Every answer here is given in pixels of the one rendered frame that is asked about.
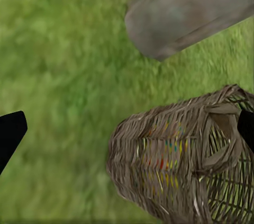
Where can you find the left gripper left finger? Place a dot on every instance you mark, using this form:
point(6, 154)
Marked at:
point(13, 127)

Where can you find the wicker basket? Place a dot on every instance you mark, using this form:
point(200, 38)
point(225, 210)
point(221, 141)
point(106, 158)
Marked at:
point(191, 186)

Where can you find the tree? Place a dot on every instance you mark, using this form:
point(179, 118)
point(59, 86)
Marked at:
point(161, 28)

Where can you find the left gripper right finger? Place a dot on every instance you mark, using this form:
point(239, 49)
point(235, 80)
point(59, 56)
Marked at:
point(246, 127)

